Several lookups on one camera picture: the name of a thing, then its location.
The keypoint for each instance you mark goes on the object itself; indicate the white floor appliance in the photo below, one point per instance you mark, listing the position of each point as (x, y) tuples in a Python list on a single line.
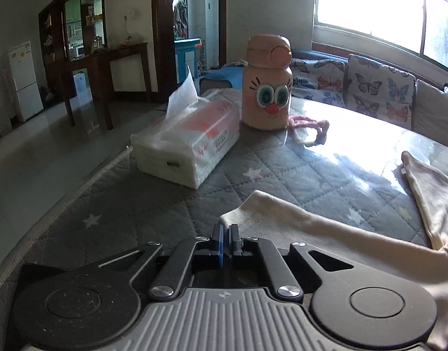
[(79, 84)]

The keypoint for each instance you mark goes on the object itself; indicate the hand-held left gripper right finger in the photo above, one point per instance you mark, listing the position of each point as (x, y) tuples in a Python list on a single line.
[(232, 243)]

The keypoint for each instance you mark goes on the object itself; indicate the butterfly print cushion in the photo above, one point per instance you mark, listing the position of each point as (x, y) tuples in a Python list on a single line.
[(381, 91), (319, 80)]

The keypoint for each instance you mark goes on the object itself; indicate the pink cartoon face bottle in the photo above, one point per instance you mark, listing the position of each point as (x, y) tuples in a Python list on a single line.
[(266, 91)]

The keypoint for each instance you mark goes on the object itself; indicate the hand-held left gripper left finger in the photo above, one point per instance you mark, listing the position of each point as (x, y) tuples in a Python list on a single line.
[(219, 243)]

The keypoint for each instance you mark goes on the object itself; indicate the window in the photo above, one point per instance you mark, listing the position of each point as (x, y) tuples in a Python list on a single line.
[(374, 3)]

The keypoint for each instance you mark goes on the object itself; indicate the blue cabinet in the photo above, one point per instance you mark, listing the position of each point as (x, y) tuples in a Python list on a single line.
[(185, 58)]

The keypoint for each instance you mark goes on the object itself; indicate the dark wooden display cabinet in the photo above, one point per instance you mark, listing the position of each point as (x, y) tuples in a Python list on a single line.
[(56, 44)]

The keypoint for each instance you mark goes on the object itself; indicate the dark wooden door frame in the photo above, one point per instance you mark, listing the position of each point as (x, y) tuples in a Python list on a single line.
[(162, 36)]

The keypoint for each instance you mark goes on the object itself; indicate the plain grey cushion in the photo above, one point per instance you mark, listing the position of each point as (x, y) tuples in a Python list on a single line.
[(436, 113)]

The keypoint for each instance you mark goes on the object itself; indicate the blue sofa cloth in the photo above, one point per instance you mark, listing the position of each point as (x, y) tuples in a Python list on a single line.
[(224, 75)]

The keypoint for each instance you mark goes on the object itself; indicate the white refrigerator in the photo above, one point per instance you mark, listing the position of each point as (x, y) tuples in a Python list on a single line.
[(24, 80)]

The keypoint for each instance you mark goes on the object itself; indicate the cream garment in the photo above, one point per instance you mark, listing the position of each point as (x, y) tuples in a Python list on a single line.
[(319, 232)]

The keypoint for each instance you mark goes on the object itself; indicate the hanging clothes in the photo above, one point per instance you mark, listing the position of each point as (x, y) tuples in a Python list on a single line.
[(180, 16)]

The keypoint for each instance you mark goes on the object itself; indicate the white tissue pack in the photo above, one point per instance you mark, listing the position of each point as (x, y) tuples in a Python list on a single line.
[(194, 142)]

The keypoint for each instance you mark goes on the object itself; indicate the dark wooden console table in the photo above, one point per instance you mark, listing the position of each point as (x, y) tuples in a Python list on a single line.
[(99, 62)]

